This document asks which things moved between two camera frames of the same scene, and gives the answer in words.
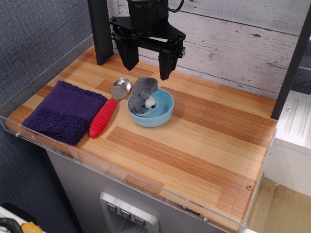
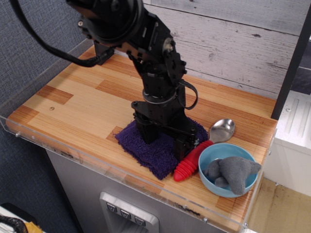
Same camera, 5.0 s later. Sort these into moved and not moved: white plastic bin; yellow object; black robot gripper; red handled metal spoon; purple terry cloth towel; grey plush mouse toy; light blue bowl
Moved: red handled metal spoon; grey plush mouse toy; light blue bowl; purple terry cloth towel; black robot gripper
Not moved: white plastic bin; yellow object
